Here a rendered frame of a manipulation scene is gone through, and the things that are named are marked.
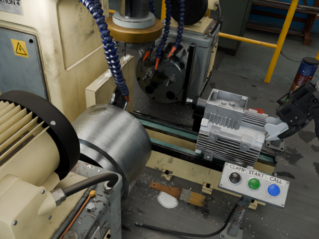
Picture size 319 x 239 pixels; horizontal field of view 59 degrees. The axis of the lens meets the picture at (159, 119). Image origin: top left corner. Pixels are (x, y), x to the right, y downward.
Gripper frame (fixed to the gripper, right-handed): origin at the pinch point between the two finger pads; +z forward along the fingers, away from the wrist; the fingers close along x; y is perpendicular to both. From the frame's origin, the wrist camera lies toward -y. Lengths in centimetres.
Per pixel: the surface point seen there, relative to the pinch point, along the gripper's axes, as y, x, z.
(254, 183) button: 1.6, 19.0, 2.5
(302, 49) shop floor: -108, -400, 63
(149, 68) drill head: 43, -26, 26
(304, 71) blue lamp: -2.0, -33.3, -12.1
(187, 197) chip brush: 3.3, 9.6, 34.0
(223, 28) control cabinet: 11, -315, 90
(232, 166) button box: 7.5, 16.5, 4.8
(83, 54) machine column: 64, -5, 25
